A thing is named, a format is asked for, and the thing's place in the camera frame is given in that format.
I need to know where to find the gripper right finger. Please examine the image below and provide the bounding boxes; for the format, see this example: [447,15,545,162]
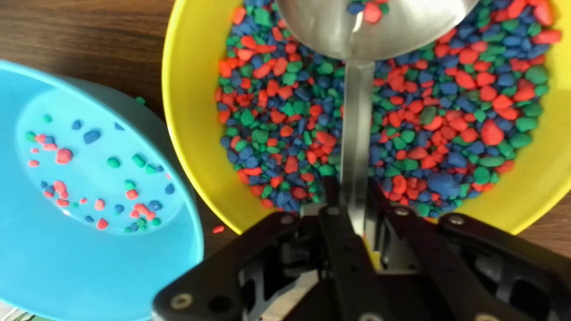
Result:
[365,178,571,321]

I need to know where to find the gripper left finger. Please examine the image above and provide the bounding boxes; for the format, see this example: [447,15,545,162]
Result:
[152,176,388,321]

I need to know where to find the silver spoon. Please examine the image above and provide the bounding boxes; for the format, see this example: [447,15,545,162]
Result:
[276,0,480,236]

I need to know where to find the yellow bowl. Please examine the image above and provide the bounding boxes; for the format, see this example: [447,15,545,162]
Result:
[161,0,571,236]

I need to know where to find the light blue bowl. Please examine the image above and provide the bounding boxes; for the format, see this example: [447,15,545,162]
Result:
[0,59,205,321]

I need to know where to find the heap of coloured pebbles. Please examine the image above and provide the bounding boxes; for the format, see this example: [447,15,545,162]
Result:
[214,0,563,218]

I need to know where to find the scattered coloured pebbles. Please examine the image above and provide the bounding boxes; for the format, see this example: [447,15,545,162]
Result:
[25,114,177,233]

